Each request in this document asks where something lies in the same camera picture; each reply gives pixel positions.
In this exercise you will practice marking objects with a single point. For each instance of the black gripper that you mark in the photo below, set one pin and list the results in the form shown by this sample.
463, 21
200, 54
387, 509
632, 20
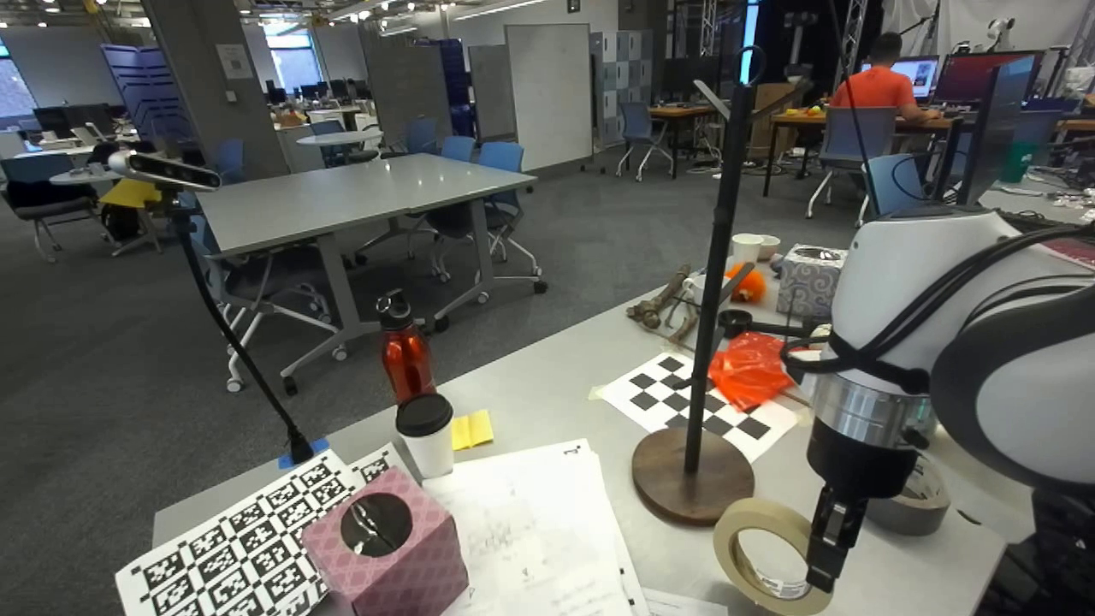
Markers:
862, 458

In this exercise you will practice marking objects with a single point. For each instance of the beige masking tape roll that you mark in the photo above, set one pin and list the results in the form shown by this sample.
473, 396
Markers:
742, 561

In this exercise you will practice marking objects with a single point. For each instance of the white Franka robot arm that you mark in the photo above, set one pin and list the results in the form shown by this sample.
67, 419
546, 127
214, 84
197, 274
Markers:
980, 344

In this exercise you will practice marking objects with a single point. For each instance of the wooden stand with black pole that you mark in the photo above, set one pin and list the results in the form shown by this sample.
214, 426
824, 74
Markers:
696, 480

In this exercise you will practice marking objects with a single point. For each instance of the orange plastic bag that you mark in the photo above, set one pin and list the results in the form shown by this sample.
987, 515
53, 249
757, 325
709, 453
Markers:
750, 371

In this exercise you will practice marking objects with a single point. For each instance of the black white checkerboard sheet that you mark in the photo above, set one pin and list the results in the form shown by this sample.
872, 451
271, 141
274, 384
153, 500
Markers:
655, 396

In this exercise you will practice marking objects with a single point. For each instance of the grey patterned tissue box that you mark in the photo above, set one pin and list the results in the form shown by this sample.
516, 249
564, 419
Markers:
812, 278

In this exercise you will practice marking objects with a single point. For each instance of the thick brown wooden stick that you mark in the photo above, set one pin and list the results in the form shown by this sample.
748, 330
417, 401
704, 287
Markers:
659, 298

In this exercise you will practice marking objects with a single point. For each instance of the white paper sheets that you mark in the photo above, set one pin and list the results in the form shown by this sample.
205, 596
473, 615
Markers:
537, 536

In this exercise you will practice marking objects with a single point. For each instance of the yellow sticky note pad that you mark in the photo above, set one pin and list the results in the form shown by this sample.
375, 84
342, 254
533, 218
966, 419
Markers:
473, 429

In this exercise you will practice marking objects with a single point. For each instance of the white cup with black lid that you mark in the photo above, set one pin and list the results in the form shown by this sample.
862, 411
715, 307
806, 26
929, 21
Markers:
425, 433

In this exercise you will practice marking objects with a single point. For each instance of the person in orange shirt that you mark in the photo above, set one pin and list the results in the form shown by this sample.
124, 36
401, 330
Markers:
881, 82

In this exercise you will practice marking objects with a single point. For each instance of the pink tissue box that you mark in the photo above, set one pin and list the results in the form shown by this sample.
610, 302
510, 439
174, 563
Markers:
387, 561

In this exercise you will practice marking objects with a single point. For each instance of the red water bottle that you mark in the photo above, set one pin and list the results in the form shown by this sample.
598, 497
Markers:
408, 363

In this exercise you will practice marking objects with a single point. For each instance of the blue office chair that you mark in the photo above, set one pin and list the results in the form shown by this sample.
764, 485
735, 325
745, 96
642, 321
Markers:
245, 297
501, 194

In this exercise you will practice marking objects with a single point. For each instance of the white board panel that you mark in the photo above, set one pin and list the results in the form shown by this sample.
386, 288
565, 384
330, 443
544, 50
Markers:
550, 96

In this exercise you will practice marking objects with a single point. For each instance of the grey office table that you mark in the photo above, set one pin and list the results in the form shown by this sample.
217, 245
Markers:
344, 199

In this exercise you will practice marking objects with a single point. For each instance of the tag marker sheet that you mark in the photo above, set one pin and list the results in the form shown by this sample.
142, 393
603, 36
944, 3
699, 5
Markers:
242, 549

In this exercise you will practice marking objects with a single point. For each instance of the camera on black gooseneck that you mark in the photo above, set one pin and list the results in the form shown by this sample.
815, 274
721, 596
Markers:
174, 174

